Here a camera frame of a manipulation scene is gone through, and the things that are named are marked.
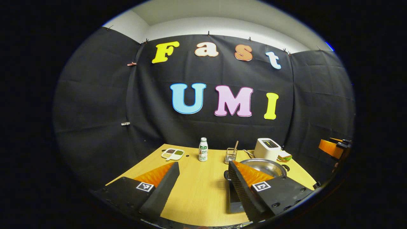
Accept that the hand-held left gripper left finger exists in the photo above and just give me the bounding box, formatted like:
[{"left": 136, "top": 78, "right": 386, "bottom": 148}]
[{"left": 92, "top": 162, "right": 180, "bottom": 223}]

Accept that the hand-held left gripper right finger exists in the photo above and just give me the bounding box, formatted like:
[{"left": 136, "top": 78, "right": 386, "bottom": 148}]
[{"left": 228, "top": 160, "right": 314, "bottom": 223}]

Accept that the black induction cooktop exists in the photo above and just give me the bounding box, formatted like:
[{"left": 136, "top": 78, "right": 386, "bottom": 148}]
[{"left": 228, "top": 181, "right": 321, "bottom": 214}]

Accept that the steel pot with black handles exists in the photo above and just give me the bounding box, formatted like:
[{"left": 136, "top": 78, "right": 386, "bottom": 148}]
[{"left": 224, "top": 158, "right": 290, "bottom": 181}]

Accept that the white divided tray of beans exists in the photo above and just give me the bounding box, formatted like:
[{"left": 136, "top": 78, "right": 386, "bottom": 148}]
[{"left": 161, "top": 148, "right": 185, "bottom": 161}]

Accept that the white toaster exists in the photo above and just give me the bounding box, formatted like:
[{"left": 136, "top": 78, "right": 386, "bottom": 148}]
[{"left": 254, "top": 138, "right": 281, "bottom": 162}]

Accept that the sandwich with lettuce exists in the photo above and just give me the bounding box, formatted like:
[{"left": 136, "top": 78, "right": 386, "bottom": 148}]
[{"left": 277, "top": 150, "right": 293, "bottom": 162}]

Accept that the white drink bottle green cap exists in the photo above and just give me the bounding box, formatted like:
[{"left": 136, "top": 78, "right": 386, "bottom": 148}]
[{"left": 198, "top": 137, "right": 209, "bottom": 162}]

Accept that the wire mesh utensil basket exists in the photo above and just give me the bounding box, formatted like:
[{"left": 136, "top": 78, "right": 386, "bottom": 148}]
[{"left": 224, "top": 148, "right": 238, "bottom": 164}]

